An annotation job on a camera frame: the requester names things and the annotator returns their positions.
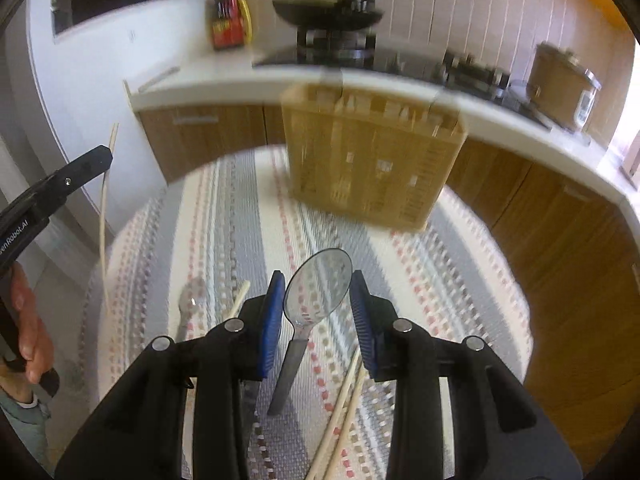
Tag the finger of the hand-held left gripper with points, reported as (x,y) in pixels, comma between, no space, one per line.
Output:
(82,167)

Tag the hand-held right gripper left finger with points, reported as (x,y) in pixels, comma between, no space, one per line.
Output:
(272,322)

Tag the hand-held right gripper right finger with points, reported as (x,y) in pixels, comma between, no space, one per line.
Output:
(362,322)

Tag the grey spoon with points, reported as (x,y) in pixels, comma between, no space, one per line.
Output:
(191,300)

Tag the yellow utensil basket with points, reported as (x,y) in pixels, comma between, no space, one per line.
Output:
(370,165)

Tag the person's left forearm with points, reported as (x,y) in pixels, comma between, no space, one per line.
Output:
(22,412)

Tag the person's left hand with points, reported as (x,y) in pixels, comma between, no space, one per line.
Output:
(32,330)

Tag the wooden stick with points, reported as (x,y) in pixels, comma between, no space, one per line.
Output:
(128,94)
(159,78)

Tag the striped tablecloth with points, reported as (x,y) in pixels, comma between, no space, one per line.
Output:
(240,220)

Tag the white kitchen countertop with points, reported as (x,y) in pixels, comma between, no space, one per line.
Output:
(215,77)

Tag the dark sauce bottle red label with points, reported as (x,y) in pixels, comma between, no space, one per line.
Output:
(227,20)

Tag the wooden base cabinet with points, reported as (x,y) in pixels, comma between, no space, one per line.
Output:
(565,260)

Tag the yellow bottle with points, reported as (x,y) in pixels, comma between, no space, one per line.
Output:
(246,15)

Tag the black gas hob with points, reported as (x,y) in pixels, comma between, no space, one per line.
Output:
(410,62)

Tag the black burner grate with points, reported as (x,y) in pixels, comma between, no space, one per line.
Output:
(335,42)
(475,75)

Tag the black wok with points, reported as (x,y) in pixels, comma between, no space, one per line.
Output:
(325,12)

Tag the brown rice cooker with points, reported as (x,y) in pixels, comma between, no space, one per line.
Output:
(560,85)

